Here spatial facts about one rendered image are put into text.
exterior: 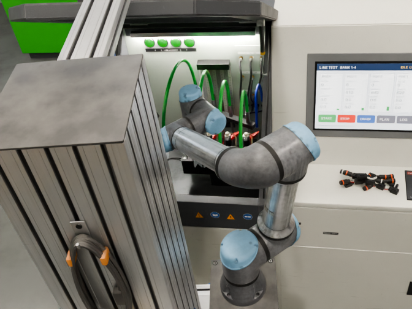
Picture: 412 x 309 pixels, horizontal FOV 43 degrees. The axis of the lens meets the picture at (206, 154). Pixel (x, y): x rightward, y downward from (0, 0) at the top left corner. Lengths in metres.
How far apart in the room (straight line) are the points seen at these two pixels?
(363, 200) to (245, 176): 0.91
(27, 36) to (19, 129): 4.33
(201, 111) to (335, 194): 0.74
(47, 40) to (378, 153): 3.64
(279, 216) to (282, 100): 0.70
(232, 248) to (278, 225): 0.16
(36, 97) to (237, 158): 0.53
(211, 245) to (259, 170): 1.15
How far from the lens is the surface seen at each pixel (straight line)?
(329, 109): 2.10
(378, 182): 2.14
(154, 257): 1.01
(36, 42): 5.21
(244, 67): 2.32
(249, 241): 1.59
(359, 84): 2.07
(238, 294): 1.70
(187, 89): 1.68
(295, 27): 2.00
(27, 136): 0.87
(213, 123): 1.59
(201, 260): 2.47
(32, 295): 3.30
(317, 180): 2.16
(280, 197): 1.44
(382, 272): 2.43
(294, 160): 1.29
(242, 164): 1.26
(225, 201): 2.13
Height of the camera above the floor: 2.53
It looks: 42 degrees down
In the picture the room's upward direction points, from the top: 9 degrees counter-clockwise
